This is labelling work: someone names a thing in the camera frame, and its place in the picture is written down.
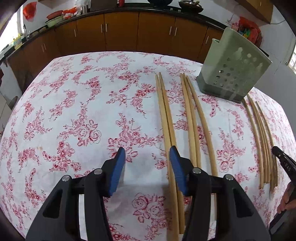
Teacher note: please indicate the yellow detergent bottle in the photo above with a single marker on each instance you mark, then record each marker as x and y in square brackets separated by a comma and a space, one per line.
[17, 42]

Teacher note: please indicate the red plastic bag hanging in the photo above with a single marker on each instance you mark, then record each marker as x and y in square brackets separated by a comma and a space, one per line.
[29, 10]

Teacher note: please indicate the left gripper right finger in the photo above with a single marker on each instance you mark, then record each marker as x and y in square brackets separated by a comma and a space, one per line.
[237, 218]

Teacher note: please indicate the brown upper kitchen cabinets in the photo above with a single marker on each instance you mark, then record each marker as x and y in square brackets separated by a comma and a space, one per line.
[262, 9]

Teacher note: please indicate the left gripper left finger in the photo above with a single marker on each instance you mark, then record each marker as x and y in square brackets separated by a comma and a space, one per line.
[58, 218]

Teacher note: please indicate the brown lower kitchen cabinets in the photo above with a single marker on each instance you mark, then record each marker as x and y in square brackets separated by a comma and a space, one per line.
[142, 31]

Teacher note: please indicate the wooden chopstick nine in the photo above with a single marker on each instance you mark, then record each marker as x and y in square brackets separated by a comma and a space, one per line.
[268, 145]

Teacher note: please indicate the wooden chopstick eight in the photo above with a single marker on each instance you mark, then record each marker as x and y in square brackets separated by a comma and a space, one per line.
[266, 159]

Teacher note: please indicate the stacked basins on counter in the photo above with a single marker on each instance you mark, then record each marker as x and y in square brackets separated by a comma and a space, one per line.
[54, 18]

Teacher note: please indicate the wooden chopstick one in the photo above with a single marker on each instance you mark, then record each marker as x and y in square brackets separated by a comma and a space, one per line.
[167, 140]

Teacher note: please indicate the wooden chopstick five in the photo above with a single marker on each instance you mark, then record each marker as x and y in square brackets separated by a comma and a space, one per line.
[206, 130]

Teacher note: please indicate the wooden chopstick six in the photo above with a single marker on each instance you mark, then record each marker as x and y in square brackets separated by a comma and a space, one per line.
[258, 151]

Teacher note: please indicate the person right hand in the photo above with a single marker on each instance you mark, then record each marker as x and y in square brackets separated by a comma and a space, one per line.
[285, 203]

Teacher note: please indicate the wooden chopstick four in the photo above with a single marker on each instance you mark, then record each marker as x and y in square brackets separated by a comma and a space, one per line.
[198, 152]

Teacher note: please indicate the wooden chopstick two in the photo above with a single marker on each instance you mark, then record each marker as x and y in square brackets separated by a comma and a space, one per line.
[174, 143]

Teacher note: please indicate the barred kitchen window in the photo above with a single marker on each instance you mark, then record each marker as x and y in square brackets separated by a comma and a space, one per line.
[291, 57]

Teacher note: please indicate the green perforated utensil holder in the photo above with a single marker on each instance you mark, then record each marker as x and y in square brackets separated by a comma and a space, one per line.
[232, 67]

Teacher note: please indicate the red bag with condiments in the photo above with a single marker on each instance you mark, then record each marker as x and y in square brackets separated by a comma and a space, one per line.
[249, 30]

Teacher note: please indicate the floral red white tablecloth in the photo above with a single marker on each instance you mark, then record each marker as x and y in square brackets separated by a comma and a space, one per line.
[80, 109]

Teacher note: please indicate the wooden chopstick three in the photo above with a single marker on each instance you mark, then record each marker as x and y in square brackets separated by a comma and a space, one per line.
[192, 144]

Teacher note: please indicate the wooden chopstick seven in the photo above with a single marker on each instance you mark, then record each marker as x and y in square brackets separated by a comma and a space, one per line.
[262, 141]

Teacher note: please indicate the black lidded pot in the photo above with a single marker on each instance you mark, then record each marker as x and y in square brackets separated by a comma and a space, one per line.
[192, 7]

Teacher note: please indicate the brown kitchen cabinets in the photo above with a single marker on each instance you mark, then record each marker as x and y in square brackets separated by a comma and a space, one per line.
[142, 31]
[262, 9]

